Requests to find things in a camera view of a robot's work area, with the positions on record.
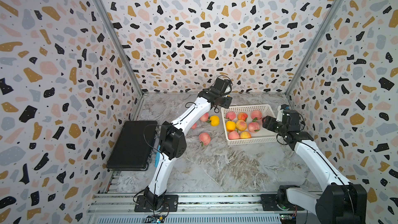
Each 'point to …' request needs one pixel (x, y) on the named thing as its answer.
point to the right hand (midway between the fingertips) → (269, 120)
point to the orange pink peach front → (245, 135)
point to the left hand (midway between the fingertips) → (229, 99)
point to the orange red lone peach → (242, 116)
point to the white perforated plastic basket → (264, 136)
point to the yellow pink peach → (241, 125)
